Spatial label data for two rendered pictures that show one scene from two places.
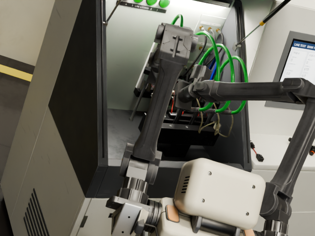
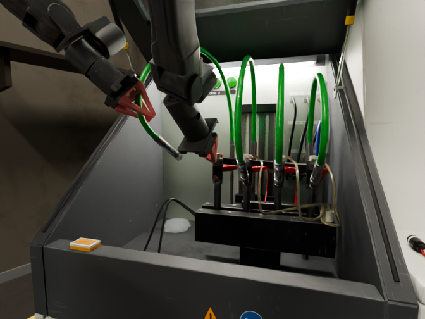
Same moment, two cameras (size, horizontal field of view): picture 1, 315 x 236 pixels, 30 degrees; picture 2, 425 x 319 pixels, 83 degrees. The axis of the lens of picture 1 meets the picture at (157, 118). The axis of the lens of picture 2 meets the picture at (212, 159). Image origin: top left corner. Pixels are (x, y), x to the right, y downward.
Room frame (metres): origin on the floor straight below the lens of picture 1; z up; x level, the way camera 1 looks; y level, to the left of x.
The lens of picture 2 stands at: (1.69, -0.51, 1.18)
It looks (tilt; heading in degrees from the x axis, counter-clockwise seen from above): 6 degrees down; 51
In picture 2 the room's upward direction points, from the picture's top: straight up
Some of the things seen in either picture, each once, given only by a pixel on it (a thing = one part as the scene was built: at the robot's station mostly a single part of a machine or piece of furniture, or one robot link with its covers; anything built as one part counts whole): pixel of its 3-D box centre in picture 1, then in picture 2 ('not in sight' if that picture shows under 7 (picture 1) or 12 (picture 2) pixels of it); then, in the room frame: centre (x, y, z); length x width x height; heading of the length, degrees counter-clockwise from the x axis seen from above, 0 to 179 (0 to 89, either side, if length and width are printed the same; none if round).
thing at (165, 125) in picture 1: (176, 136); (261, 238); (2.17, -0.11, 0.91); 0.34 x 0.10 x 0.15; 126
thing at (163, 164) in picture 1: (171, 179); (185, 302); (1.91, -0.15, 0.87); 0.62 x 0.04 x 0.16; 126
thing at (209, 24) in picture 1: (201, 48); (304, 128); (2.46, -0.05, 1.20); 0.13 x 0.03 x 0.31; 126
